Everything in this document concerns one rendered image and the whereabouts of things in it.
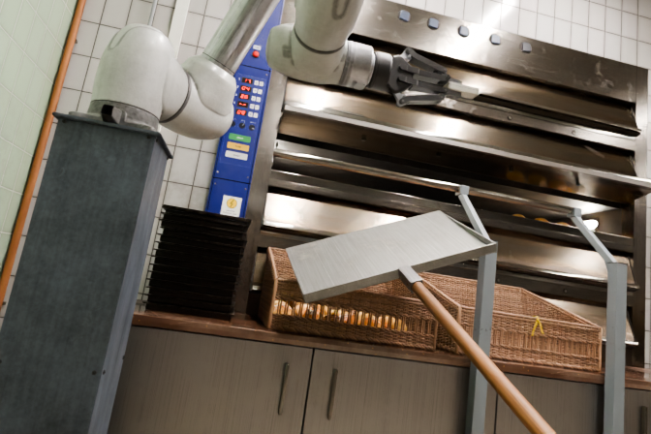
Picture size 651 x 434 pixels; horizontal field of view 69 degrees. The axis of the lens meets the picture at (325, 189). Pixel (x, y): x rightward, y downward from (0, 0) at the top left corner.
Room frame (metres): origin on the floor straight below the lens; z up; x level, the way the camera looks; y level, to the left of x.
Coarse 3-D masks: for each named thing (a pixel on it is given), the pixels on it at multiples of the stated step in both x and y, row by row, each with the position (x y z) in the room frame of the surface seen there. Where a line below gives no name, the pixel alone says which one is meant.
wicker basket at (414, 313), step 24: (288, 264) 1.95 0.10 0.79; (264, 288) 1.79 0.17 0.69; (288, 288) 1.50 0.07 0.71; (384, 288) 2.02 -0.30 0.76; (264, 312) 1.66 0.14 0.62; (336, 312) 1.53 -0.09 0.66; (384, 312) 1.56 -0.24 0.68; (408, 312) 1.57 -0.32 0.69; (336, 336) 1.53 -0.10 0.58; (360, 336) 1.55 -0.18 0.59; (384, 336) 1.56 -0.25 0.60; (408, 336) 1.57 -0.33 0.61; (432, 336) 1.59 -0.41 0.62
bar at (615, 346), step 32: (320, 160) 1.62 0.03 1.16; (480, 192) 1.73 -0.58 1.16; (480, 224) 1.59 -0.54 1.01; (576, 224) 1.79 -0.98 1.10; (608, 256) 1.63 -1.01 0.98; (480, 288) 1.51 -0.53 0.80; (608, 288) 1.61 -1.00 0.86; (480, 320) 1.50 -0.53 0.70; (608, 320) 1.61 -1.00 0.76; (608, 352) 1.61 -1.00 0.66; (480, 384) 1.50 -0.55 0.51; (608, 384) 1.60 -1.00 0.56; (480, 416) 1.50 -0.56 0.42; (608, 416) 1.60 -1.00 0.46
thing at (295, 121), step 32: (288, 128) 1.97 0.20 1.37; (320, 128) 1.94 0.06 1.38; (352, 128) 1.91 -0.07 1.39; (384, 128) 1.90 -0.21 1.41; (416, 160) 2.12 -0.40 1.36; (448, 160) 2.09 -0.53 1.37; (480, 160) 2.05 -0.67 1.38; (512, 160) 2.02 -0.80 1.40; (576, 192) 2.26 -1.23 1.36; (608, 192) 2.22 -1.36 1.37; (640, 192) 2.18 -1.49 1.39
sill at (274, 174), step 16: (272, 176) 1.97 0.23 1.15; (288, 176) 1.98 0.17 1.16; (304, 176) 1.99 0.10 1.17; (352, 192) 2.03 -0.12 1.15; (368, 192) 2.05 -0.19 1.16; (384, 192) 2.06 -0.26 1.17; (432, 208) 2.10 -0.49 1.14; (448, 208) 2.11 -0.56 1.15; (528, 224) 2.18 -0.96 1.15; (544, 224) 2.20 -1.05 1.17; (608, 240) 2.26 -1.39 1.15; (624, 240) 2.27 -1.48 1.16
